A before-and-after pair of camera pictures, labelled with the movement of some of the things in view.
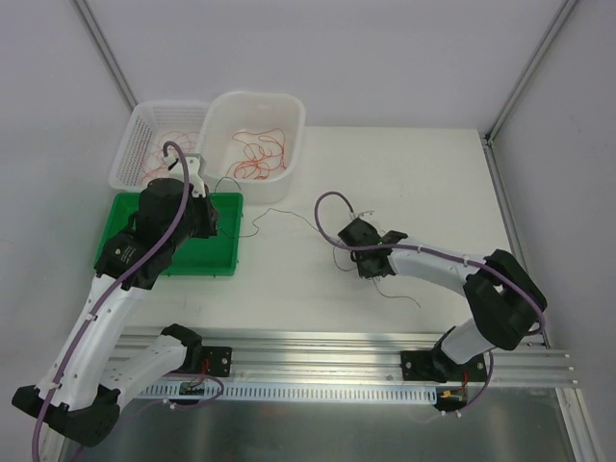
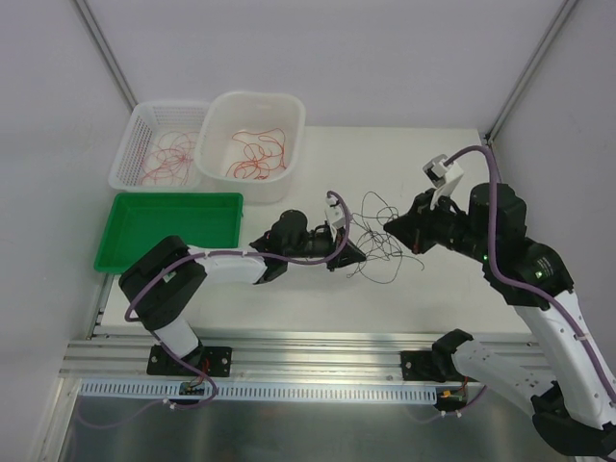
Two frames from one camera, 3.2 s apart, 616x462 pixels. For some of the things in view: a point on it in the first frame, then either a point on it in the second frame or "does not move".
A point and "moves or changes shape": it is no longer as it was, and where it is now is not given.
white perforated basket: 141,158 does not move
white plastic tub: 253,144 does not move
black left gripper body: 207,218 to 335,247
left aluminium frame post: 107,52 does not move
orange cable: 265,152 does not move
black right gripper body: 354,234 to 419,226
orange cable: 257,162 does not move
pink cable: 185,141 does not move
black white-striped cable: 259,215 moves or changes shape
